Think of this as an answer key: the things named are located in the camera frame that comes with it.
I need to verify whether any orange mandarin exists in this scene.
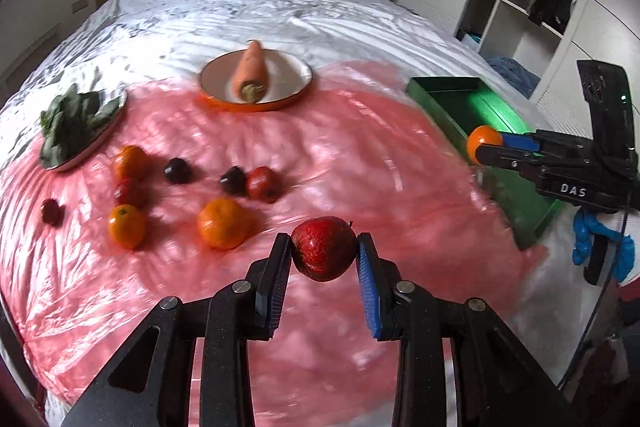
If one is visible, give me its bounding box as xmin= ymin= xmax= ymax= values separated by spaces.
xmin=114 ymin=145 xmax=151 ymax=181
xmin=108 ymin=205 xmax=146 ymax=251
xmin=198 ymin=197 xmax=254 ymax=251
xmin=465 ymin=124 xmax=503 ymax=165

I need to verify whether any small red apple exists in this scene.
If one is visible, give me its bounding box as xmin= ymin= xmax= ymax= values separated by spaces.
xmin=246 ymin=166 xmax=283 ymax=204
xmin=114 ymin=179 xmax=149 ymax=209

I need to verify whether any dark plum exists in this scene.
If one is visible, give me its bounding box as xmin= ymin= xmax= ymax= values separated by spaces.
xmin=164 ymin=157 xmax=193 ymax=184
xmin=219 ymin=166 xmax=247 ymax=196

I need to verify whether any dark red wrinkled fruit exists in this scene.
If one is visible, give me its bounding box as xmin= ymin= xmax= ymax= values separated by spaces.
xmin=40 ymin=198 xmax=63 ymax=227

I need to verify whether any blue gloved right hand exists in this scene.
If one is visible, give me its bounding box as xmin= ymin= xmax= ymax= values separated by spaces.
xmin=572 ymin=208 xmax=639 ymax=286

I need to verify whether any blue blanket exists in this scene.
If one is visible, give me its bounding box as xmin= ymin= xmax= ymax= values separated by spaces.
xmin=487 ymin=56 xmax=540 ymax=98

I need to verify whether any green metal tray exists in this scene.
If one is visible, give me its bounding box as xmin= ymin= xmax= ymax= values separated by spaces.
xmin=406 ymin=77 xmax=562 ymax=251

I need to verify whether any pink plastic sheet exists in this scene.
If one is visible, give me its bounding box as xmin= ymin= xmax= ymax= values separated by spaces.
xmin=1 ymin=62 xmax=547 ymax=402

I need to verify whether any white paper bag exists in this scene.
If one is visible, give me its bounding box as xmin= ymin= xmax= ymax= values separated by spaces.
xmin=461 ymin=32 xmax=482 ymax=53

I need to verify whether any carrot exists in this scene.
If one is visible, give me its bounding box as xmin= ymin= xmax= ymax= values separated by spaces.
xmin=231 ymin=40 xmax=270 ymax=104

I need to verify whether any orange rimmed white plate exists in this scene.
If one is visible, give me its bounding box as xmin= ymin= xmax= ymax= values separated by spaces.
xmin=198 ymin=42 xmax=314 ymax=113

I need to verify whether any patterned white plate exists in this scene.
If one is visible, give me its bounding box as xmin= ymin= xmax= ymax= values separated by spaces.
xmin=38 ymin=89 xmax=129 ymax=174

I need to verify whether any white bed sheet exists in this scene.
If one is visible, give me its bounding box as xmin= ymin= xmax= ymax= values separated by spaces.
xmin=1 ymin=0 xmax=598 ymax=381

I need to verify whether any green bok choy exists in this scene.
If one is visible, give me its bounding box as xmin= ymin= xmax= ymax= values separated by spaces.
xmin=38 ymin=82 xmax=123 ymax=168

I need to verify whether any beige wall switch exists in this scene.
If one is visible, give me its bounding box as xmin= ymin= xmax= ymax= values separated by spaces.
xmin=72 ymin=0 xmax=89 ymax=14

